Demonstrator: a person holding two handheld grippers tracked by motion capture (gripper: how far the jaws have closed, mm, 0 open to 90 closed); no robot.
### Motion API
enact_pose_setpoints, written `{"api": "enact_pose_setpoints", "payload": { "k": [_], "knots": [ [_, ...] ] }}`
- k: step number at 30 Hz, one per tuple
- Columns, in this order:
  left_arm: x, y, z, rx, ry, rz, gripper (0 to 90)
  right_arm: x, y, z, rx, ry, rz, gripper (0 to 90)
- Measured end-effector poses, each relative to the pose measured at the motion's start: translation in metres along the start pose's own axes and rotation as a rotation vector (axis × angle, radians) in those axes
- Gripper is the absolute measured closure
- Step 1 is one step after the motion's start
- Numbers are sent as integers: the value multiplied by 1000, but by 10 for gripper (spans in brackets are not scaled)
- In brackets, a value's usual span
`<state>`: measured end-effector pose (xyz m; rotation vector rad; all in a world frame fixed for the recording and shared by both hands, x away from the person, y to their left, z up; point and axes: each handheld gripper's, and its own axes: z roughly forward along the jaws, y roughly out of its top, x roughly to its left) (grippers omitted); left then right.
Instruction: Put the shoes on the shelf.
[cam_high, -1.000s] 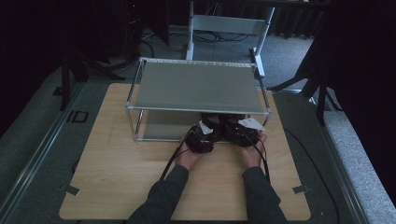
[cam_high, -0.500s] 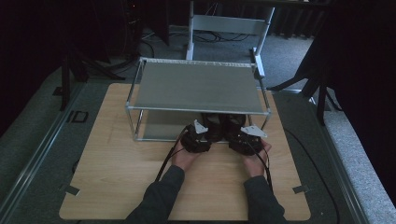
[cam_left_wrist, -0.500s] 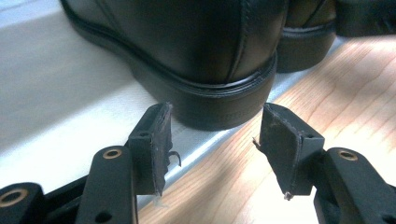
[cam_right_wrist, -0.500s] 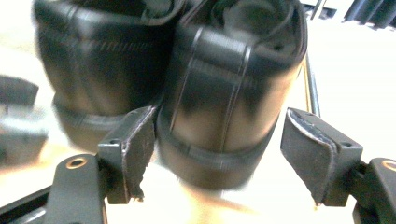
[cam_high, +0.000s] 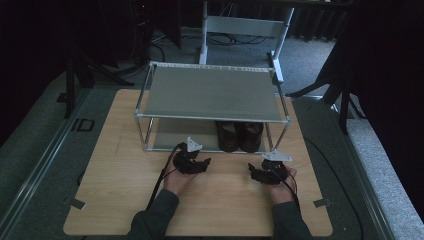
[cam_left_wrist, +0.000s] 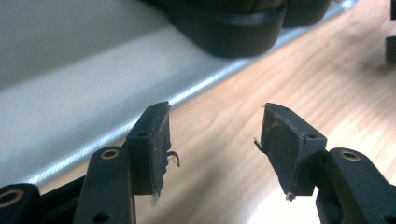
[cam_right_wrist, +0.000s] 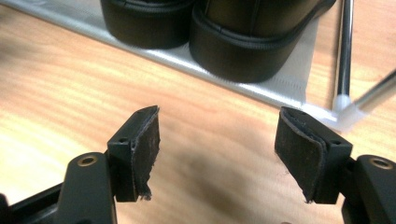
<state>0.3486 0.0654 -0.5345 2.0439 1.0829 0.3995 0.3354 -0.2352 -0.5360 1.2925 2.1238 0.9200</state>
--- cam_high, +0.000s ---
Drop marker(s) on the grey metal shoe rack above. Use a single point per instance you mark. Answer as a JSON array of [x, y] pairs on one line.
[[213, 93]]

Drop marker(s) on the black tripod stand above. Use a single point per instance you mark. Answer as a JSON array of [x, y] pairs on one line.
[[75, 80], [343, 96]]

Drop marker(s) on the person's left hand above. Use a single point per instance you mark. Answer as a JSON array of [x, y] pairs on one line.
[[178, 181]]

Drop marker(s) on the person's right hand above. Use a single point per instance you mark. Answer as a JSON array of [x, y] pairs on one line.
[[283, 190]]

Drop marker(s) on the black leather shoe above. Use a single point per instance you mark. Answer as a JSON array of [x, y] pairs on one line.
[[251, 137], [228, 136]]

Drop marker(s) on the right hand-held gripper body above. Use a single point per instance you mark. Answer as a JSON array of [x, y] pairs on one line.
[[275, 170]]

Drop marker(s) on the black floor marker frame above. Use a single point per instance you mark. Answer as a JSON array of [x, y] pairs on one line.
[[83, 125]]

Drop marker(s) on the white metal stand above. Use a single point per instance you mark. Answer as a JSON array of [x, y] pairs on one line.
[[245, 26]]

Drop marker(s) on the aluminium floor rail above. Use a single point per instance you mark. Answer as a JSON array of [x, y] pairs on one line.
[[363, 173], [40, 160]]

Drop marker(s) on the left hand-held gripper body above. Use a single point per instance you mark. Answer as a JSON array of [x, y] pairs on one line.
[[186, 161]]

